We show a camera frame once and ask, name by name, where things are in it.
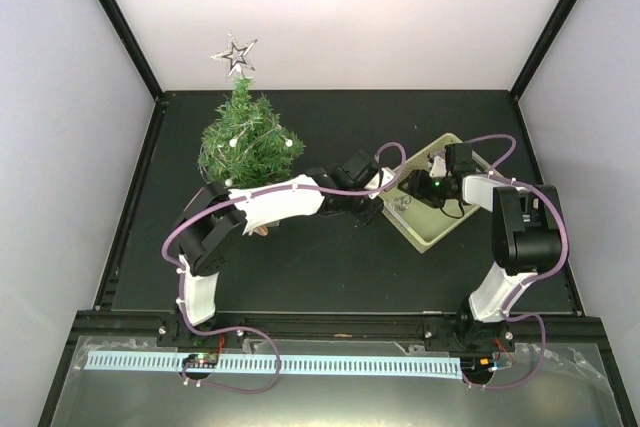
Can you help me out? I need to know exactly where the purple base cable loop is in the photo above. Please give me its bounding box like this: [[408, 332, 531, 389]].
[[180, 327, 282, 394]]

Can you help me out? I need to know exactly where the silver merry christmas sign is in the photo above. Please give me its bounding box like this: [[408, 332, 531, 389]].
[[390, 194, 412, 212]]

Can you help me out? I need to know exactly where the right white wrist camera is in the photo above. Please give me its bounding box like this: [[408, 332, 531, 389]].
[[429, 155, 447, 178]]

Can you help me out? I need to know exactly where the brown white plush ornament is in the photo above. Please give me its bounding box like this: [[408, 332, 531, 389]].
[[250, 226, 269, 237]]

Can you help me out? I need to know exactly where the small circuit board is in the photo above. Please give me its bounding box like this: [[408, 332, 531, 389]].
[[182, 353, 218, 369]]

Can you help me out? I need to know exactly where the light blue slotted cable duct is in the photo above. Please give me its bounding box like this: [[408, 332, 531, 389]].
[[84, 351, 463, 380]]

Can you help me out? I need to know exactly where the black aluminium rail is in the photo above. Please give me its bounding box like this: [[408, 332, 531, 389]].
[[74, 310, 606, 354]]

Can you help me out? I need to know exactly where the green plastic basket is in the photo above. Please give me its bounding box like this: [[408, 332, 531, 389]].
[[380, 133, 497, 253]]

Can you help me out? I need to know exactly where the silver star tree topper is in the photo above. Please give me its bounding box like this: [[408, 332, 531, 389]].
[[210, 31, 258, 79]]

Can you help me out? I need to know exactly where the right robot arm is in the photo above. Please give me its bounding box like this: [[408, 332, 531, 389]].
[[399, 143, 569, 351]]

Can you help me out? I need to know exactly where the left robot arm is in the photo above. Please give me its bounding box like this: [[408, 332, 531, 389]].
[[162, 151, 395, 346]]

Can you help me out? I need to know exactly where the string of white lights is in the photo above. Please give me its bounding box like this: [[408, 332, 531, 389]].
[[198, 114, 296, 187]]

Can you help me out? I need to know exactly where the small green christmas tree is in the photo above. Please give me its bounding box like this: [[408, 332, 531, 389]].
[[197, 78, 305, 189]]

